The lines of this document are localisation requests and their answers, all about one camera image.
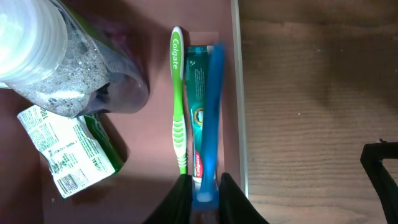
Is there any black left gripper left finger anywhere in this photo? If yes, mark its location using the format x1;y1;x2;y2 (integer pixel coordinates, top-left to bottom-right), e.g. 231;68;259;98
144;174;193;224

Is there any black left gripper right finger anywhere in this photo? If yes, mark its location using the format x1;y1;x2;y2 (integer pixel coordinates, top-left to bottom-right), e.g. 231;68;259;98
219;172;269;224

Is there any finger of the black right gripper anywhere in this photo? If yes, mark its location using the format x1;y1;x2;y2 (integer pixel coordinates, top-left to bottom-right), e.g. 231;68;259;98
360;139;397;224

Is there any blue disposable razor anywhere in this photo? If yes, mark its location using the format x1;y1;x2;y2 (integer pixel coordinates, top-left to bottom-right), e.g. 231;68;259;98
194;42;225;210

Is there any green white labelled packet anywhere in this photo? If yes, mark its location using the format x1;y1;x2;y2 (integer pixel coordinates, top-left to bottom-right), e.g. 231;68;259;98
17;105;124;198

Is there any red green toothpaste tube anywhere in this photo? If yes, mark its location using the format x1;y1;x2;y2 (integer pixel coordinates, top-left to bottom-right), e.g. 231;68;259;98
184;45;213;190

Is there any green white toothbrush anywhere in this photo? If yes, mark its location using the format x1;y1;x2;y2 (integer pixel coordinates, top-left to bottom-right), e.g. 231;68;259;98
169;26;187;174

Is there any clear blue soap pump bottle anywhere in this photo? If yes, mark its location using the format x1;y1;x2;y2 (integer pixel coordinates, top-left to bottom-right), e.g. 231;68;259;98
1;0;149;118

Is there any white box with pink interior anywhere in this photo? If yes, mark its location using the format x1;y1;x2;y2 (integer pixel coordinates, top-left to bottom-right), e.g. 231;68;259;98
1;0;246;223

